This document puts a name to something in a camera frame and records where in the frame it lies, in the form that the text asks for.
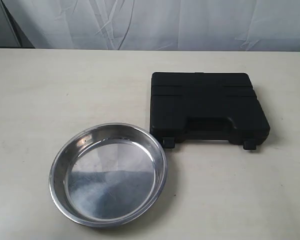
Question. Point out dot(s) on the black plastic tool case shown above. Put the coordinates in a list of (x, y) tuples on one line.
[(206, 106)]

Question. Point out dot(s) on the round stainless steel tray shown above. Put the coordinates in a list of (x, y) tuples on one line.
[(108, 175)]

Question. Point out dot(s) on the white backdrop cloth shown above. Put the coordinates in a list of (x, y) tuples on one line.
[(154, 25)]

